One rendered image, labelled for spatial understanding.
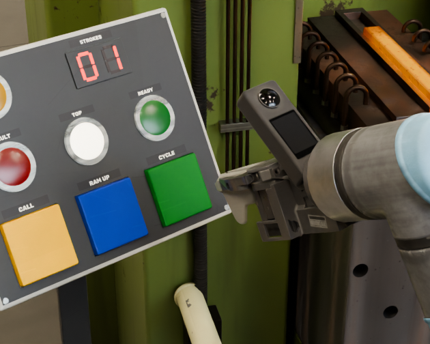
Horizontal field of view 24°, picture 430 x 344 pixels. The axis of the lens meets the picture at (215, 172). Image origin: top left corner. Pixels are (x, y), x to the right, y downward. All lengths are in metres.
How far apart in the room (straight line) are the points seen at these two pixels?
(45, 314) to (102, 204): 1.54
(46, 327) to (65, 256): 1.51
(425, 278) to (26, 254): 0.47
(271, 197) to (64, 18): 0.96
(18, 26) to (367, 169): 3.77
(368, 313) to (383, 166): 0.73
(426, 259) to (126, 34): 0.53
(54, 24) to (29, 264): 0.85
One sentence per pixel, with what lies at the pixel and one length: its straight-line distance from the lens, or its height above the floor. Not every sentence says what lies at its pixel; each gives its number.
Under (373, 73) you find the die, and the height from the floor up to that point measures 0.99.
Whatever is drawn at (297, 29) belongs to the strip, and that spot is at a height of 1.09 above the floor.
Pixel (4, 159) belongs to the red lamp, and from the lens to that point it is 1.15.
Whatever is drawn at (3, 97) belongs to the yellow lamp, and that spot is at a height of 1.16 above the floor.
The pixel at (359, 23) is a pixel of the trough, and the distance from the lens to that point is 1.85.
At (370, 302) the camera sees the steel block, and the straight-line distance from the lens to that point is 1.59.
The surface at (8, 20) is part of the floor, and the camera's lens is 4.68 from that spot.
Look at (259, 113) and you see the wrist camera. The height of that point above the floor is 1.19.
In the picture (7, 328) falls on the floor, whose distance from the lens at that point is 2.69.
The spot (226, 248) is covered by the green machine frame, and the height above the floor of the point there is 0.70.
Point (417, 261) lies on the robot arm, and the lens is 0.91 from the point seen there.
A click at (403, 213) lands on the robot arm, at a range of 0.89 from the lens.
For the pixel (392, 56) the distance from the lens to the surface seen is 1.66.
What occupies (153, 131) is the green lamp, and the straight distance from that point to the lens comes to 1.24.
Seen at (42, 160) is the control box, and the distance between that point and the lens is 1.18.
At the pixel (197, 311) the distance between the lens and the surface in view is 1.64.
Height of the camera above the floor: 1.65
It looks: 30 degrees down
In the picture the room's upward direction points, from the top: straight up
